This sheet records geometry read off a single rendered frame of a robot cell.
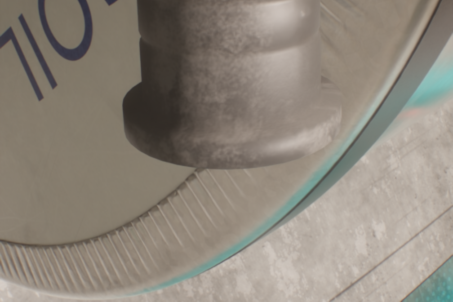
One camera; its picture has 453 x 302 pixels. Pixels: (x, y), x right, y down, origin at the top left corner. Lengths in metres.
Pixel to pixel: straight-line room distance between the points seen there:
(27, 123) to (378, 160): 1.44
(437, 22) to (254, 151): 0.23
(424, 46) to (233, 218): 0.15
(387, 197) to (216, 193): 1.54
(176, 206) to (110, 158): 0.06
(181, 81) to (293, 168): 0.27
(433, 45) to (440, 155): 1.77
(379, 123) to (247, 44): 0.27
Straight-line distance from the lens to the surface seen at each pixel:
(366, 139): 0.43
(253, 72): 0.16
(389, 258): 2.00
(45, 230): 0.66
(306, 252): 1.82
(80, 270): 0.64
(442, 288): 2.13
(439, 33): 0.39
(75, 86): 0.55
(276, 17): 0.16
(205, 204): 0.49
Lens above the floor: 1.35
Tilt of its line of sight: 51 degrees down
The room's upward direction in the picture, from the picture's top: 75 degrees clockwise
